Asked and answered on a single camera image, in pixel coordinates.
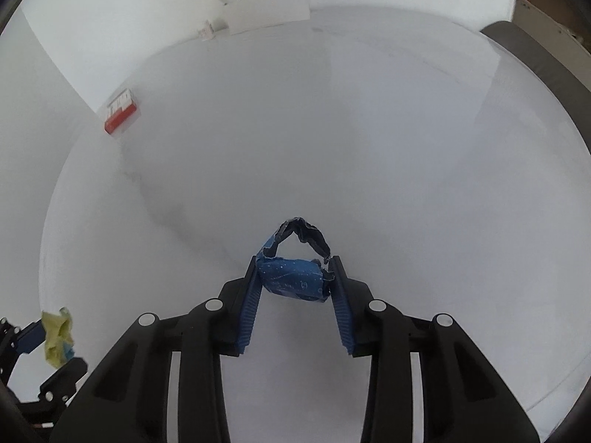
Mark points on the yellow wrapper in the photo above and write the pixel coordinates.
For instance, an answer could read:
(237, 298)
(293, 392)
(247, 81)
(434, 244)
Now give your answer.
(55, 337)

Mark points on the grey chair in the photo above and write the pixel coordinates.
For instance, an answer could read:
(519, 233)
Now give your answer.
(535, 60)

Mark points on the red and white small box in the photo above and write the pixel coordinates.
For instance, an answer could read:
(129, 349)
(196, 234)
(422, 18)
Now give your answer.
(121, 113)

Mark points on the blue dotted snack wrapper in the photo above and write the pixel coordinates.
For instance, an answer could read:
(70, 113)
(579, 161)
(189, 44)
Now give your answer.
(291, 280)

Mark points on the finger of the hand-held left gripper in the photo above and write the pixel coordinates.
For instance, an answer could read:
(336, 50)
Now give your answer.
(62, 378)
(27, 338)

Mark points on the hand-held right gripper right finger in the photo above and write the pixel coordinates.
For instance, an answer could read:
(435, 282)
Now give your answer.
(344, 318)

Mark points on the beige cupboard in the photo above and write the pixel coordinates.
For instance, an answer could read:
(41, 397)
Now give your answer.
(549, 4)

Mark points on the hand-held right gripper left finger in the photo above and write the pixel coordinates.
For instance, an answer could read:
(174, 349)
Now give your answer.
(247, 314)

